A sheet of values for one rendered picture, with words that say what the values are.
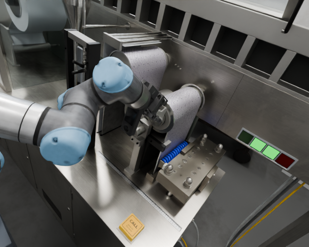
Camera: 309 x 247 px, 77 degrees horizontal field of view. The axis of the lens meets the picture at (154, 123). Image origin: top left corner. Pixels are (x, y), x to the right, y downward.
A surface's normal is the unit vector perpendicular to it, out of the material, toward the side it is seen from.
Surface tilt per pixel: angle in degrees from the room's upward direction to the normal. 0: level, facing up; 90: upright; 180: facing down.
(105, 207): 0
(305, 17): 90
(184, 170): 0
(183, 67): 90
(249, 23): 90
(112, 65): 50
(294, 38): 90
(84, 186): 0
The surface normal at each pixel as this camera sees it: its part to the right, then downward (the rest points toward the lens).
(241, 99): -0.63, 0.36
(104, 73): -0.33, -0.22
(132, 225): 0.22, -0.77
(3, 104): 0.43, -0.54
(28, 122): 0.33, -0.04
